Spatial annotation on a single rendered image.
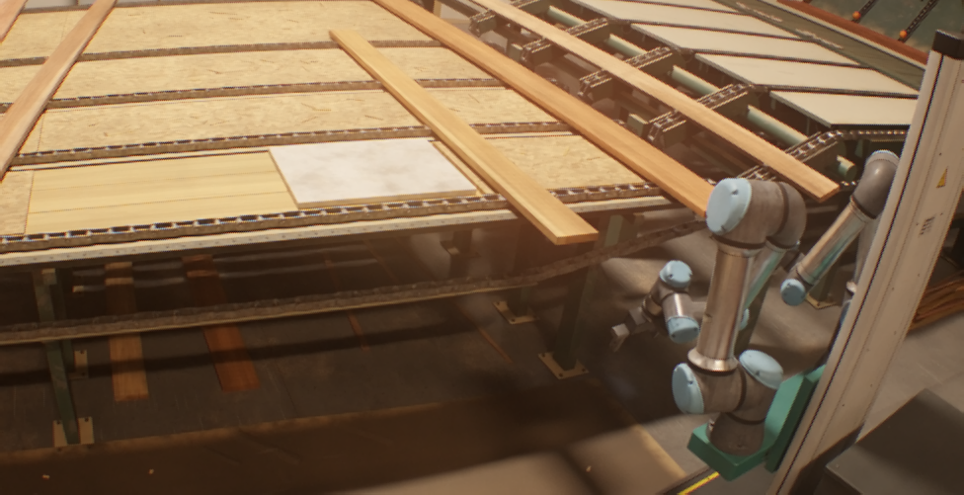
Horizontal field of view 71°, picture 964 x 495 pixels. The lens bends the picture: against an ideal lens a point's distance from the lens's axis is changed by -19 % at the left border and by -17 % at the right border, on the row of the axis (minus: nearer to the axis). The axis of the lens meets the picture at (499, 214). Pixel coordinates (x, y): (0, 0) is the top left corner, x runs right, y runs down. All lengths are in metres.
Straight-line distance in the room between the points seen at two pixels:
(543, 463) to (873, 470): 1.36
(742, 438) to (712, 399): 0.18
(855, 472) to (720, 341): 0.46
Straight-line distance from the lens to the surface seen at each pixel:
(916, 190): 1.67
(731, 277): 1.69
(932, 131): 1.64
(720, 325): 1.72
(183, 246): 2.25
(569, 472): 2.83
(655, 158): 3.15
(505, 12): 5.19
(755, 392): 1.83
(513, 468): 2.79
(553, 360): 3.35
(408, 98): 3.36
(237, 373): 3.06
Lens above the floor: 1.91
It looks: 25 degrees down
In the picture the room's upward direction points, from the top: 9 degrees clockwise
